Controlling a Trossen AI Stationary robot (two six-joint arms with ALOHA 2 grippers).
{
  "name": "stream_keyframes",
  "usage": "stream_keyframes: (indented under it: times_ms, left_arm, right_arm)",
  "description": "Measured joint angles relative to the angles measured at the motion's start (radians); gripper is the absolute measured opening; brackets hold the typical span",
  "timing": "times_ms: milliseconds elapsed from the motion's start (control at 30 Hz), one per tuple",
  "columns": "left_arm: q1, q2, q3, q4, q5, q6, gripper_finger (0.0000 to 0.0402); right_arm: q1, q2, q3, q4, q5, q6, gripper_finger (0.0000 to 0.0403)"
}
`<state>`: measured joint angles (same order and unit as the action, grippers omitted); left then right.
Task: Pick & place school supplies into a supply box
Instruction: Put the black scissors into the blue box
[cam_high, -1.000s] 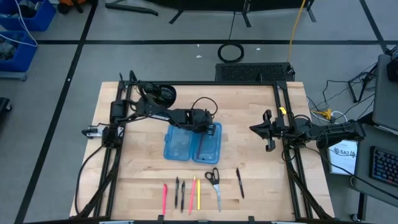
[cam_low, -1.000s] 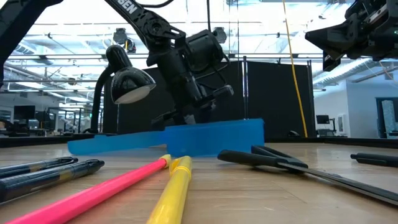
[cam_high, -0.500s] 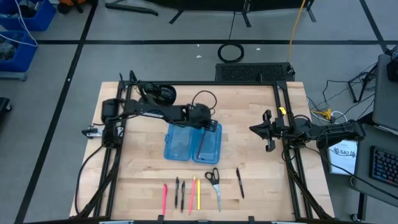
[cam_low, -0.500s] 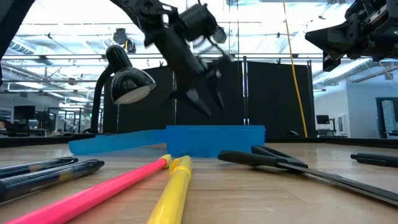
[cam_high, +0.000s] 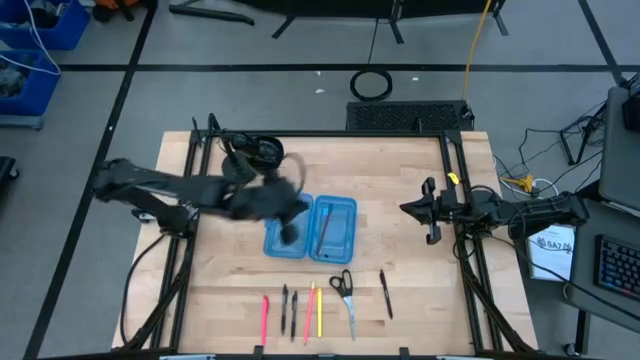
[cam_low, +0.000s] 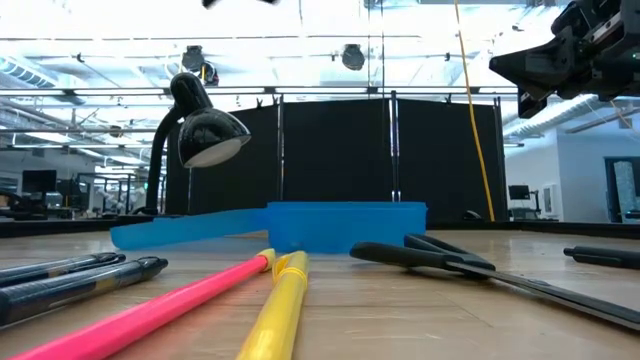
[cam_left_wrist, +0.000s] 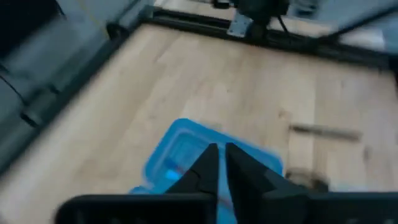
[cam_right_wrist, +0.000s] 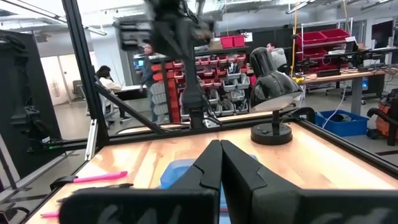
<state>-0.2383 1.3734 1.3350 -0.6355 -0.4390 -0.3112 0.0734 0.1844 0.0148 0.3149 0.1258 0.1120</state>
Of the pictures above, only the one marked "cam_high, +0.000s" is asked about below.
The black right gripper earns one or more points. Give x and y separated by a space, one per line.
434 234

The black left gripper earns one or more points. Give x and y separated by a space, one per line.
260 200

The blue plastic supply box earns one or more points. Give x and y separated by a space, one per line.
345 240

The black pen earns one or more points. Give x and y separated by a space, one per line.
284 310
386 295
294 316

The yellow highlighter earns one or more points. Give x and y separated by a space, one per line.
319 312

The pink highlighter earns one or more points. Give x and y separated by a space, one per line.
264 320

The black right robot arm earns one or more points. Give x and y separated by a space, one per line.
540 207

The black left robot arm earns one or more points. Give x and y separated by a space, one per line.
165 185

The dark purple pencil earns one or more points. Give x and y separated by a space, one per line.
324 230

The yellow tape tag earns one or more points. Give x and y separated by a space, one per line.
453 177

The black desk lamp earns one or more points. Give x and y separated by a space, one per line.
267 150

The pink pen with yellow cap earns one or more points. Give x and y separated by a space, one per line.
309 312

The black perforated computer case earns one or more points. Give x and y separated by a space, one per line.
410 116

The yellow power plug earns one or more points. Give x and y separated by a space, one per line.
522 182

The white paper sheet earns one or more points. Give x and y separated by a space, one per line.
552 252

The black floor stand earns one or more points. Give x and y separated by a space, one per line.
570 145

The grey desk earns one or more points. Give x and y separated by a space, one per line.
620 165
582 260

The black keyboard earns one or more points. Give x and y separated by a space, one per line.
620 265

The black screen stand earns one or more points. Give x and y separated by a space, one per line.
350 7

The black stand bar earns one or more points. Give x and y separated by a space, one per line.
210 14

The black desk device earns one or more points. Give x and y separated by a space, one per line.
632 112

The orange and black bag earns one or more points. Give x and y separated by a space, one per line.
107 12

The blue storage bin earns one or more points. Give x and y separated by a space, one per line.
40 90
60 30

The black chair base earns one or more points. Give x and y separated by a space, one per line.
6 170

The grey cart shelf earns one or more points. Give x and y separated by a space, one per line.
20 122

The black aluminium table frame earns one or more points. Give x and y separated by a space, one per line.
350 134

